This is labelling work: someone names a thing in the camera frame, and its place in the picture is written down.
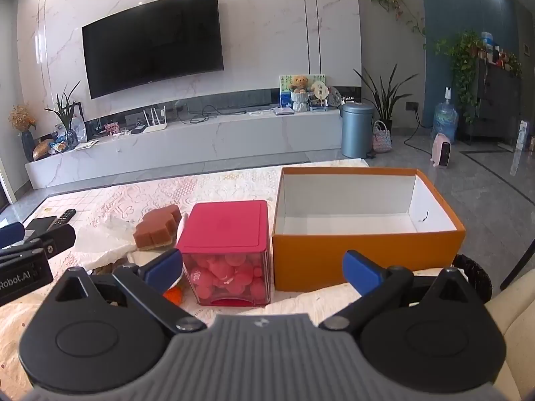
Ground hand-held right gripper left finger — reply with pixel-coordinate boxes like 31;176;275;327
52;248;207;336

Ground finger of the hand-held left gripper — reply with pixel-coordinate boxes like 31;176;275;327
23;225;77;260
0;222;25;248

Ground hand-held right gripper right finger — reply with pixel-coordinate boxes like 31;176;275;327
320;250;482;336

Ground orange cardboard box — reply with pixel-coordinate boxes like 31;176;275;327
272;168;466;292

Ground black remote control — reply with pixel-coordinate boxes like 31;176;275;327
47;209;77;230

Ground brown flower-shaped sponge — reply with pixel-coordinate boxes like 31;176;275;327
134;204;183;251

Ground pile of pink plush balls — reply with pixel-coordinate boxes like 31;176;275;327
190;253;265;297

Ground clear box with red lid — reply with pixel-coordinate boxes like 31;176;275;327
176;200;270;306

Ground bronze round ornament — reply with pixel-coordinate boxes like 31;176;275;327
32;138;55;161

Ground black textured round object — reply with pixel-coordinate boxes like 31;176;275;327
453;254;494;305

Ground dried yellow flowers in vase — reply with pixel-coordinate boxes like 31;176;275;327
8;104;37;161

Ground green plant in glass vase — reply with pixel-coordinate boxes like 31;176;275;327
44;81;82;149

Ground pink woven handbag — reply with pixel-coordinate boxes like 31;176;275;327
372;120;393;153

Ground white marble television console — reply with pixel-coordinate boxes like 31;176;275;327
24;109;356;190

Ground grey-blue pedal trash can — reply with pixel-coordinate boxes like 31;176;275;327
339;102;376;158

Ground white router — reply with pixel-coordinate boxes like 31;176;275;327
142;106;169;134

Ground pink small heater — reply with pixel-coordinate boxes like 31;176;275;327
430;133;452;168

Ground cream sofa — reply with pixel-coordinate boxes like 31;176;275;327
485;259;535;401

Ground tall-leaved potted plant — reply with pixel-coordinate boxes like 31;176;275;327
353;63;419;131

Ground blue water jug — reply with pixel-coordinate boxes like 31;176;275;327
432;88;459;145

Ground round paper fan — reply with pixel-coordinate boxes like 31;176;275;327
310;79;327;105

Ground teddy bear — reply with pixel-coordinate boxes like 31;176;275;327
290;75;312;113

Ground colourful printed card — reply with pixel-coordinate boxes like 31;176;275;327
279;74;327;107

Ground dark cabinet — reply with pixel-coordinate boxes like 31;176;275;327
457;58;523;147

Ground black flat television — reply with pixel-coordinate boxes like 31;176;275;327
81;0;224;100

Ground pothos plant on cabinet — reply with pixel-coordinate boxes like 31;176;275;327
435;29;486;124

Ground hanging pothos vine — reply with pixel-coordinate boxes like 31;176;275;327
367;0;427;48

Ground black cables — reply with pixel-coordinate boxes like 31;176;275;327
176;102;247;125

